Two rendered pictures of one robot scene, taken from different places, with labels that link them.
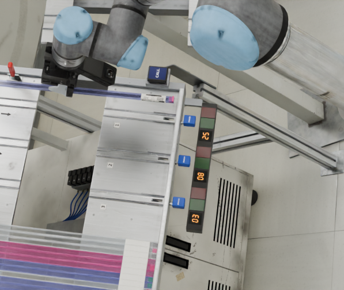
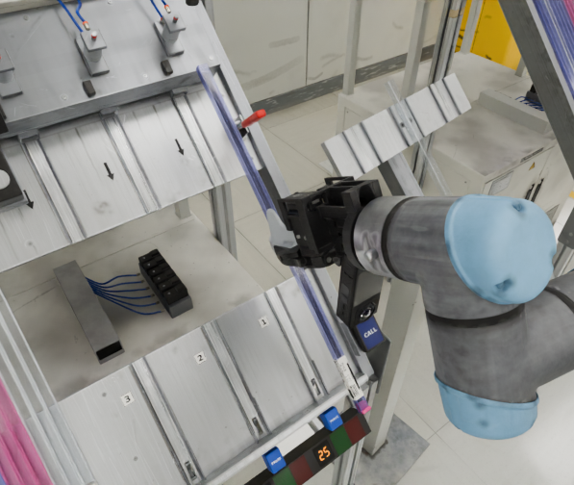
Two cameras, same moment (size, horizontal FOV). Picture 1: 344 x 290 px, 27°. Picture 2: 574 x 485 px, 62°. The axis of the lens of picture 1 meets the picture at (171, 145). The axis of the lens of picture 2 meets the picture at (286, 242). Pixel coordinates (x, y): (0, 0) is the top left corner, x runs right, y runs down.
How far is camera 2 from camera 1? 1.19 m
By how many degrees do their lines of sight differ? 9
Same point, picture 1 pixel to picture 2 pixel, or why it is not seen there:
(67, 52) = (411, 259)
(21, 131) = (167, 188)
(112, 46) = (498, 368)
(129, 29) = (549, 371)
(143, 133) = (276, 369)
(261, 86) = (381, 396)
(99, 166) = (188, 344)
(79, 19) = (536, 261)
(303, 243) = not seen: outside the picture
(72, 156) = (177, 233)
